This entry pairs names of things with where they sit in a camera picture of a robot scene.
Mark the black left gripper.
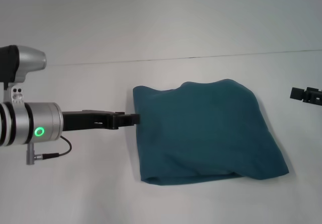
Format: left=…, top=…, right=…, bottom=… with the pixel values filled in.
left=61, top=109, right=141, bottom=132

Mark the teal t-shirt with pink print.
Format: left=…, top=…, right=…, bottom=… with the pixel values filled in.
left=132, top=78, right=290, bottom=186

